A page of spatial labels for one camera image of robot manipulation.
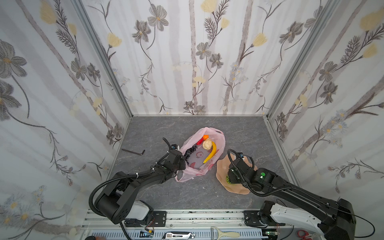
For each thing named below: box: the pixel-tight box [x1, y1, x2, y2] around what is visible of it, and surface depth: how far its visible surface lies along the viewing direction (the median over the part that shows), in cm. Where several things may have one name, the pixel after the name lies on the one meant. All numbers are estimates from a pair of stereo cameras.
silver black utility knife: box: [162, 231, 196, 240], surface depth 70 cm
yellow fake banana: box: [203, 141, 217, 164], surface depth 99 cm
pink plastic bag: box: [175, 127, 226, 182], surface depth 95 cm
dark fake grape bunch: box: [184, 144, 198, 165], surface depth 97 cm
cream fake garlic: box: [202, 138, 212, 150], surface depth 100 cm
